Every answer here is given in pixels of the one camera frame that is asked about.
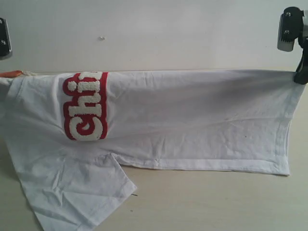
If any white t-shirt red Chinese lettering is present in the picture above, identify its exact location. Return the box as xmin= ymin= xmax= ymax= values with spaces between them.
xmin=0 ymin=70 xmax=305 ymax=231

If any orange size tag on string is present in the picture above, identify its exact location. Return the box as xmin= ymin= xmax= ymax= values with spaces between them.
xmin=0 ymin=70 xmax=37 ymax=78

